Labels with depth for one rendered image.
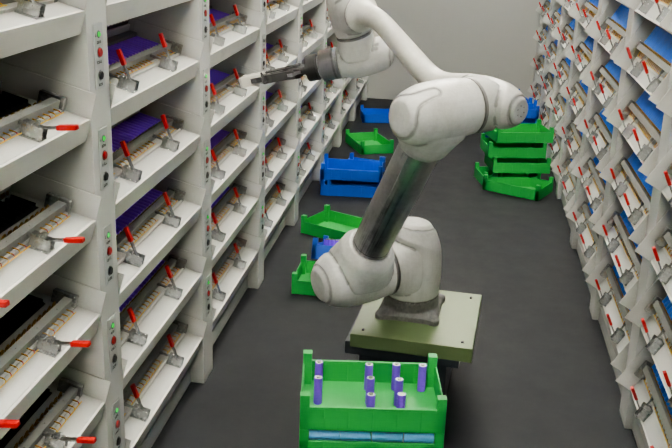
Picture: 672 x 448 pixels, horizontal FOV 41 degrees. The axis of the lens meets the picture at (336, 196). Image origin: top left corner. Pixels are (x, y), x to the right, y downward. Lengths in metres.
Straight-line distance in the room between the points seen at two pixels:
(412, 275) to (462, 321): 0.22
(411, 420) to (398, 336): 0.60
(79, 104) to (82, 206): 0.20
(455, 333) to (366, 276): 0.33
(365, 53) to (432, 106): 0.59
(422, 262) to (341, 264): 0.25
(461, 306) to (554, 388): 0.39
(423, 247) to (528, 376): 0.62
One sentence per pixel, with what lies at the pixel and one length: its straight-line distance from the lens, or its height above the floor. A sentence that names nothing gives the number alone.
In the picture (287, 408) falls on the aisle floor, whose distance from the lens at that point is 2.58.
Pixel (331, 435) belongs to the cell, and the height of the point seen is 0.30.
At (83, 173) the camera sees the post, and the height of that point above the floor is 0.85.
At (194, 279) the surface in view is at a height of 0.35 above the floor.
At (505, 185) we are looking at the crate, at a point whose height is 0.05.
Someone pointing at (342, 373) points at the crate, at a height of 0.34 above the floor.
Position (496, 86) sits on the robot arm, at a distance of 2.05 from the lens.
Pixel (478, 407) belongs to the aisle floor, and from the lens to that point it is 2.64.
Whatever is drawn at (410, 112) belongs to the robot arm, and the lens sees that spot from 1.92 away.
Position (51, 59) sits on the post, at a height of 1.06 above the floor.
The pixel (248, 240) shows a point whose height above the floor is 0.19.
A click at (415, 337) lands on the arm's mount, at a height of 0.24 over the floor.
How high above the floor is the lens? 1.34
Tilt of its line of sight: 18 degrees down
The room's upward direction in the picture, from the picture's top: 2 degrees clockwise
